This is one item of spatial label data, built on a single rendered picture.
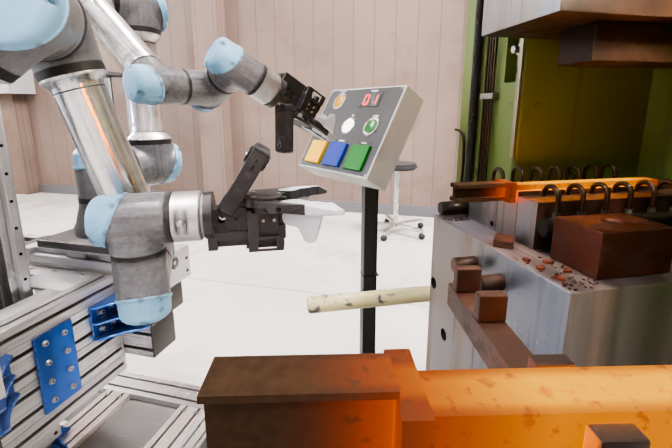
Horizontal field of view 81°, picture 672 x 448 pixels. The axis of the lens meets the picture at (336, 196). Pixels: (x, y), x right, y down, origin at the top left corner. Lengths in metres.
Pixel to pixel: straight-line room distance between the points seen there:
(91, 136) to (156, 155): 0.48
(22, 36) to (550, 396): 0.57
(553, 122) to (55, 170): 6.34
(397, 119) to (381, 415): 0.93
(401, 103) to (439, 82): 3.19
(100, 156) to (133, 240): 0.17
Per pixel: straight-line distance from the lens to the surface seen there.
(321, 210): 0.54
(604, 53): 0.79
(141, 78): 0.85
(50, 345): 1.07
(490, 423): 0.20
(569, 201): 0.73
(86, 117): 0.72
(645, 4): 0.79
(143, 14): 1.21
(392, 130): 1.06
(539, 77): 0.99
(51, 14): 0.58
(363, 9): 4.45
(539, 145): 1.01
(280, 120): 0.93
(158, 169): 1.19
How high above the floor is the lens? 1.13
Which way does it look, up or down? 12 degrees down
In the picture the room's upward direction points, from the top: straight up
